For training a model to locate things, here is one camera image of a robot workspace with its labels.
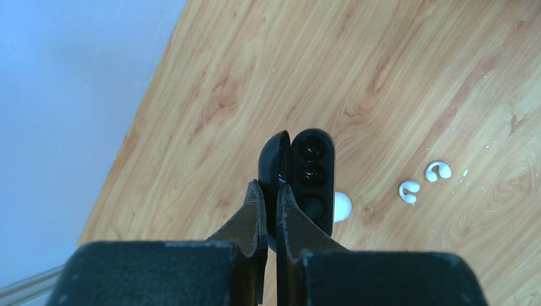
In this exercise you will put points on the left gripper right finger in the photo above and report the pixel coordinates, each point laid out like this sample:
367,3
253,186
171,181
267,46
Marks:
313,269

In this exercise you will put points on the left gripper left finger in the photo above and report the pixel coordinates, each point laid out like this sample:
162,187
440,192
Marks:
225,269

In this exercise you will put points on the black charging case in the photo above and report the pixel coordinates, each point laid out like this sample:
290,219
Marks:
307,165

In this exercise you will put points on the white charging case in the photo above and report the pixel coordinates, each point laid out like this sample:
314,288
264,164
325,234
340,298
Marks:
342,207

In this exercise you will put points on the white earbud left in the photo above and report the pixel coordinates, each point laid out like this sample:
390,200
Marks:
408,190

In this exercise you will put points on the aluminium frame rail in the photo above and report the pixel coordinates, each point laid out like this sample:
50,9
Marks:
34,290

